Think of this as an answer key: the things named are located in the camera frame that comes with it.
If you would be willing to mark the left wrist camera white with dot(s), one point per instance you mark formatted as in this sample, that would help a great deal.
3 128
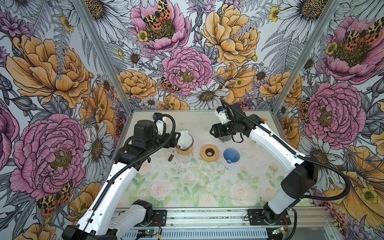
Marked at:
160 123

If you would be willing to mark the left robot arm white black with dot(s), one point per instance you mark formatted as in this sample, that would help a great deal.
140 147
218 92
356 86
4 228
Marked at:
98 223

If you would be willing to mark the blue glass dripper cone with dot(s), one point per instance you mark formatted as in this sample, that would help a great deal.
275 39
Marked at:
231 155

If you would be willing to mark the white paper coffee filter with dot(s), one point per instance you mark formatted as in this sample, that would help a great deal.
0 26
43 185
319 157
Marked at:
184 133

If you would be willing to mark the aluminium front rail frame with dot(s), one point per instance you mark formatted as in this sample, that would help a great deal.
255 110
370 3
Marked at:
310 223

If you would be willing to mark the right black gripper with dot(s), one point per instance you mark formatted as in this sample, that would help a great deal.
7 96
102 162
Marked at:
219 130

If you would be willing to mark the green circuit board left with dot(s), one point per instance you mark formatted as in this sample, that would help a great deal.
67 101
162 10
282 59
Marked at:
146 233

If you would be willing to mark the smoked grey glass carafe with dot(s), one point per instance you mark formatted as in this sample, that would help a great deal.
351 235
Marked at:
225 139

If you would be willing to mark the grey glass dripper cone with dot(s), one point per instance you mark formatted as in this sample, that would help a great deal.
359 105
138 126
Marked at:
185 142

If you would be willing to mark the green circuit board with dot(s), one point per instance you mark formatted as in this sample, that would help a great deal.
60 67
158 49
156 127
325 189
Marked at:
146 233
278 231

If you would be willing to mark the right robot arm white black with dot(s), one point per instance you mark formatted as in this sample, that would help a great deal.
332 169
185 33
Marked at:
301 174

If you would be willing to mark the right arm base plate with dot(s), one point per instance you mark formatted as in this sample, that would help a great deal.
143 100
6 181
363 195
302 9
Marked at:
261 217

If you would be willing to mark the green circuit board right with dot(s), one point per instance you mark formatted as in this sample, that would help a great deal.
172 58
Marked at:
278 231

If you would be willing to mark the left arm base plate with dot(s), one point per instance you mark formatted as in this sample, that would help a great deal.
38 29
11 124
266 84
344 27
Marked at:
155 218

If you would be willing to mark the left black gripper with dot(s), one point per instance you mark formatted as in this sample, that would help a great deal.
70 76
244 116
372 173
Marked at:
174 141

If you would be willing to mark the clear glass carafe brown handle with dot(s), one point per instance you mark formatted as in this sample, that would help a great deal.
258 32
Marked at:
182 157

